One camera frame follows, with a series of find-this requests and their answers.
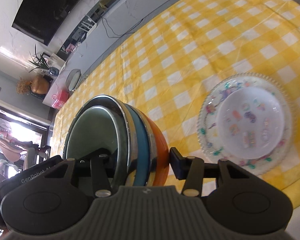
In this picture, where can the red pink box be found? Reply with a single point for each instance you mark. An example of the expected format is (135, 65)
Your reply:
(59, 99)

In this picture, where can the clear glass cartoon plate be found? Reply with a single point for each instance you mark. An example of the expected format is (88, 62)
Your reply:
(207, 129)

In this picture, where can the brown round vase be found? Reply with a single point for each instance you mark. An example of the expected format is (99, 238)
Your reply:
(38, 85)

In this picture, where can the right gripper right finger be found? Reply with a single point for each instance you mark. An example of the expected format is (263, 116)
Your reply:
(190, 169)

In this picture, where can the white wifi router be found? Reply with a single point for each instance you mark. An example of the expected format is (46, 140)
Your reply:
(88, 25)

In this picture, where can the small white sticker dish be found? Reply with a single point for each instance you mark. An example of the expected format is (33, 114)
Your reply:
(250, 123)

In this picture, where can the potted plant blue vase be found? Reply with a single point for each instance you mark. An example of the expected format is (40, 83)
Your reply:
(40, 62)

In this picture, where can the blue steel bowl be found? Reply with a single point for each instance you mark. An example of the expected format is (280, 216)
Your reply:
(138, 147)

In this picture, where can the black television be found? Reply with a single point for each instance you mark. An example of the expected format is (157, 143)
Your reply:
(40, 19)

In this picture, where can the green ceramic bowl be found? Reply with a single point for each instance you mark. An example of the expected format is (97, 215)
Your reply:
(100, 127)

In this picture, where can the orange steel bowl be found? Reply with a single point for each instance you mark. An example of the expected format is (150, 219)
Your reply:
(158, 151)

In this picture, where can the grey white stool chair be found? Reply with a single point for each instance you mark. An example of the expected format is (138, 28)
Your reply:
(73, 79)

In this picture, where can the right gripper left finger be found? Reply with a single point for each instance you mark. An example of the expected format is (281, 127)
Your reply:
(100, 182)

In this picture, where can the yellow checkered tablecloth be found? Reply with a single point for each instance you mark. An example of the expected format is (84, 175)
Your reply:
(167, 68)

